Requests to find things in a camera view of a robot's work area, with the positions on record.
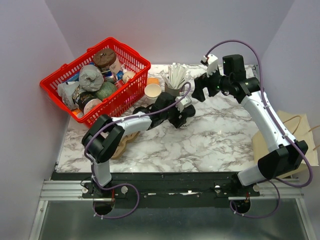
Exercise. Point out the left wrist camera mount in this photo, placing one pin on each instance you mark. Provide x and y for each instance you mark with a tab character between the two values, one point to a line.
182	102

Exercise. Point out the grey straw holder cup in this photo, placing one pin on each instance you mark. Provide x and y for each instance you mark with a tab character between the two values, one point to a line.
174	92

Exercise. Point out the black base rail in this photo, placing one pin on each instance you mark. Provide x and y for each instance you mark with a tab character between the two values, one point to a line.
170	190

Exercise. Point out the white crumpled paper wrapper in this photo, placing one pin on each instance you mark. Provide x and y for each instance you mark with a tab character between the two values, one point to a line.
66	90

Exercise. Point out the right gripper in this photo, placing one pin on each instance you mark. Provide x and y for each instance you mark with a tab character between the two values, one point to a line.
201	82

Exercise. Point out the cardboard cup carrier tray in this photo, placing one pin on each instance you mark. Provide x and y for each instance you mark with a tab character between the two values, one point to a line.
123	144

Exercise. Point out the orange sponge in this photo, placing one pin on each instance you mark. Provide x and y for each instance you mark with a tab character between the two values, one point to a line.
153	80

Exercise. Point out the black printed paper cup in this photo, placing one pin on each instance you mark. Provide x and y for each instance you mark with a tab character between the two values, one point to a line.
85	101

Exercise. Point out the white paper cup stack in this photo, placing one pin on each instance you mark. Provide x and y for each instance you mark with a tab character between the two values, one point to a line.
152	91

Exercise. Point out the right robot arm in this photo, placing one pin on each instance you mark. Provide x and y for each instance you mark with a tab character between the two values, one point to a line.
245	90

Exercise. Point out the white paper straws bundle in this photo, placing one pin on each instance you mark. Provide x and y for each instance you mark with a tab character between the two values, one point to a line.
176	76

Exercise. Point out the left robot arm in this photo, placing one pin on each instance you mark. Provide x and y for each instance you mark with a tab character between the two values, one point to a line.
103	138

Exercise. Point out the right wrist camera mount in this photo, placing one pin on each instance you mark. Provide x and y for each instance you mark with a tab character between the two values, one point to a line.
211	63

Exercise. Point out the green avocado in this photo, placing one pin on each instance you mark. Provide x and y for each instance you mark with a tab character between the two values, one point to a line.
106	90

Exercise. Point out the brown lidded ice cream tub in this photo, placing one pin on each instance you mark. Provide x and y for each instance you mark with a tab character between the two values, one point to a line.
104	58

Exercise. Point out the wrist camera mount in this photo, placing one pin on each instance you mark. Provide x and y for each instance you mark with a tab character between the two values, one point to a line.
182	102
211	63

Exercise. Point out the brown paper bag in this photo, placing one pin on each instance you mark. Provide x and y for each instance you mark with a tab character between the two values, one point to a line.
302	135

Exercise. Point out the red plastic basket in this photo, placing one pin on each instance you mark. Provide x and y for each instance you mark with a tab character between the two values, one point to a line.
129	65

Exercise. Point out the black coffee cup lid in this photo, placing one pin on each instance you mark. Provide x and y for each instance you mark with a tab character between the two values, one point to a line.
190	111

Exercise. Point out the grey crumpled paper bag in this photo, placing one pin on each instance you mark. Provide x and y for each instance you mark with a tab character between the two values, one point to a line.
90	78

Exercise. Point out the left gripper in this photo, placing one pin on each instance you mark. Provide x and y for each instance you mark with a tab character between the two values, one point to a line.
176	122

